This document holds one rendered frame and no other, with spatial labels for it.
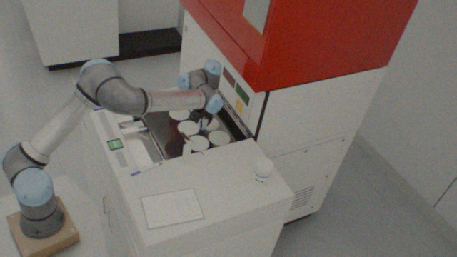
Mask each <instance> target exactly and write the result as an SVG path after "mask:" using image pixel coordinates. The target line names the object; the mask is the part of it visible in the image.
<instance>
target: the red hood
mask: <svg viewBox="0 0 457 257"><path fill-rule="evenodd" d="M179 2H180V3H181V4H182V5H183V7H184V8H185V10H186V11H187V12H188V13H189V14H190V16H191V17H192V18H193V19H194V21H196V22H197V23H198V25H199V26H200V27H201V28H202V29H203V30H204V32H205V33H206V34H207V35H208V37H209V38H210V40H211V41H212V42H213V43H214V44H215V46H216V47H217V48H218V49H219V51H220V52H221V53H222V54H223V55H224V56H225V57H226V59H228V60H229V61H230V63H231V64H232V65H233V67H234V68H235V69H236V70H237V72H238V73H239V74H240V75H241V77H242V78H243V79H244V81H245V82H246V83H247V84H248V85H249V86H250V87H251V89H252V90H253V91H254V93H258V92H262V91H269V90H273V89H279V88H283V87H287V86H293V85H297V84H304V83H307V82H311V81H318V80H321V79H328V78H332V77H335V76H342V75H346V74H352V73H356V72H360V71H366V70H370V69H373V68H377V67H381V66H387V65H388V64H389V62H390V60H391V57H392V56H393V53H394V51H395V50H396V47H397V46H398V43H399V41H400V40H401V36H402V34H403V32H404V30H405V28H406V26H407V24H408V22H409V20H410V18H411V15H412V13H413V11H414V9H415V7H416V6H417V4H418V2H419V0H179Z"/></svg>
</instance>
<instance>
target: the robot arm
mask: <svg viewBox="0 0 457 257"><path fill-rule="evenodd" d="M220 76H221V64H220V62H218V61H217V60H214V59H209V60H207V61H205V63H204V67H202V68H199V69H198V70H195V71H190V72H186V73H184V74H181V75H179V76H178V77H177V86H178V88H179V90H145V89H144V88H141V87H139V88H137V87H134V86H131V85H129V84H128V83H127V82H126V81H125V80H124V78H123V77H122V76H121V74H120V73H119V72H118V71H117V68H116V67H115V66H114V65H113V64H112V63H111V62H110V61H108V60H106V59H92V60H90V61H87V62H86V63H85V64H84V65H83V66H82V67H81V71H80V77H81V79H80V80H79V81H78V82H77V83H76V85H75V87H76V91H75V92H74V93H73V94H72V95H71V96H70V97H69V99H67V101H66V102H65V103H64V104H63V105H62V106H61V107H60V108H59V110H58V111H57V112H56V113H55V114H54V115H53V116H52V117H51V118H50V119H49V120H48V121H47V122H46V123H45V124H44V125H43V126H42V127H41V128H40V129H39V132H38V133H37V134H35V135H34V136H33V137H32V138H31V139H30V140H24V141H22V142H17V143H16V144H12V145H10V146H9V147H8V148H6V150H5V151H4V152H3V154H2V155H1V164H2V167H3V170H4V173H5V174H6V176H7V178H8V180H9V183H10V184H11V187H12V188H13V191H14V193H15V196H16V199H17V201H18V203H19V207H20V209H21V216H20V219H19V223H20V227H21V231H22V233H23V234H24V235H25V236H27V237H29V238H32V239H45V238H50V237H52V236H54V235H55V234H57V233H58V232H59V231H60V230H61V228H62V227H63V224H64V221H65V215H64V210H63V208H62V207H61V206H60V205H59V204H58V203H57V202H56V197H55V193H54V184H53V181H52V179H51V177H50V175H49V174H48V173H47V172H45V170H44V168H45V167H46V166H47V165H48V164H49V163H50V160H51V157H50V155H51V154H52V153H53V152H54V151H55V150H56V148H57V147H58V146H59V145H60V144H61V143H62V142H63V141H64V140H65V139H66V138H67V137H68V136H69V135H70V134H71V133H72V132H73V131H74V129H75V128H76V127H77V126H78V125H79V124H80V123H81V122H82V121H83V120H84V119H85V118H86V117H87V116H88V115H89V114H90V113H91V111H92V110H93V109H94V108H101V107H103V108H104V109H106V110H107V111H110V112H112V113H115V114H120V115H125V116H143V115H145V114H146V112H156V111H179V110H191V109H193V110H192V111H191V113H190V114H189V120H190V121H193V122H194V123H198V125H199V127H200V129H201V130H202V131H204V129H206V127H207V126H208V125H209V124H210V123H211V122H212V120H213V115H212V114H214V113H216V112H218V111H219V110H220V109H221V107H222V106H223V99H222V98H221V97H220V96H219V94H218V89H219V80H220ZM203 122H204V123H203Z"/></svg>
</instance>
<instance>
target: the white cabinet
mask: <svg viewBox="0 0 457 257"><path fill-rule="evenodd" d="M81 126H82V134H83V141H84V153H85V160H86V174H87V181H88V187H89V198H90V199H91V200H92V201H93V202H94V205H95V206H96V208H97V209H98V212H99V214H100V218H101V224H102V228H103V232H104V238H105V241H106V247H107V249H108V252H109V255H110V257H140V256H139V252H138V250H137V247H136V244H135V243H134V240H133V237H132V236H131V234H130V232H129V229H128V226H127V225H126V221H125V218H124V215H123V214H122V211H121V208H120V206H119V203H118V201H117V199H116V197H115V195H114V191H113V189H112V187H111V184H110V182H109V178H108V176H107V174H106V171H105V169H104V166H103V164H102V162H101V158H99V155H98V152H97V150H96V147H95V145H94V142H93V139H92V137H91V134H90V132H89V128H88V126H87V124H86V121H85V119H84V120H83V121H82V122H81ZM285 219H286V217H283V218H280V219H278V220H275V221H272V222H270V223H268V224H266V225H264V226H261V227H258V228H254V229H252V230H250V231H247V232H244V233H240V234H239V235H236V236H232V237H230V238H226V239H224V240H222V241H218V242H216V243H212V244H210V245H208V246H204V247H203V248H199V249H196V250H194V251H190V252H188V253H185V254H182V255H181V256H179V257H271V254H272V251H273V249H274V246H275V245H276V242H277V239H278V236H279V234H280V232H281V229H282V227H283V223H284V221H285Z"/></svg>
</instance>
